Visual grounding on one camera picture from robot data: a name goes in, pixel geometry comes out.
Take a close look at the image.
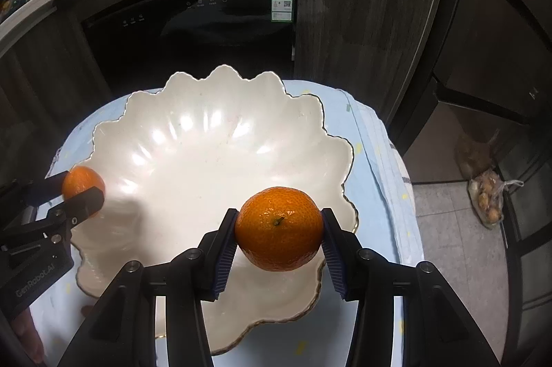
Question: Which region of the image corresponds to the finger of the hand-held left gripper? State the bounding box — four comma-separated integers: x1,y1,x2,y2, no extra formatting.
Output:
0,186,105,253
0,172,70,216

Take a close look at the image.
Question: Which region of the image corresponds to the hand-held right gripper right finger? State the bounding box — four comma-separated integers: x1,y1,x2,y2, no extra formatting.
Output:
320,208,501,367

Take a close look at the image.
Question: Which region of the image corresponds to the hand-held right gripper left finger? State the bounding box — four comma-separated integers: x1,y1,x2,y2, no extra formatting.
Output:
54,208,240,367

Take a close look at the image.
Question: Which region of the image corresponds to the mandarin orange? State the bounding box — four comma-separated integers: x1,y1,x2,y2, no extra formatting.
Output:
61,165,106,218
234,186,324,271

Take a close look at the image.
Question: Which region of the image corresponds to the white scalloped bowl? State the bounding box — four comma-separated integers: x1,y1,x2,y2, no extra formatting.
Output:
69,65,361,357

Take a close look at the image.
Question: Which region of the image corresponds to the person's left hand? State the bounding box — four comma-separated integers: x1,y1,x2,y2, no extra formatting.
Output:
14,308,45,360

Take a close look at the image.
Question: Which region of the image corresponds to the light blue tablecloth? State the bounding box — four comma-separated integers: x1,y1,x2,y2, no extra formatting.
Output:
28,79,425,367

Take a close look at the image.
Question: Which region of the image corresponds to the dark wood cabinet panel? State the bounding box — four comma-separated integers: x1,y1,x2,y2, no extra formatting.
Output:
294,0,449,126
0,7,115,186

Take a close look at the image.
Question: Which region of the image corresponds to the clear bag of produce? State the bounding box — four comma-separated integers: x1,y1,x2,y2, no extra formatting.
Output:
468,170,524,230

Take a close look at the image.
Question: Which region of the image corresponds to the black built-in dishwasher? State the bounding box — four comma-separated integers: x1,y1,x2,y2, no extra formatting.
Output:
78,0,300,100

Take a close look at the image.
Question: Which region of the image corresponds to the dark refrigerator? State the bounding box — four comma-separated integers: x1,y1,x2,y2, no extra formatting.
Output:
388,0,552,316

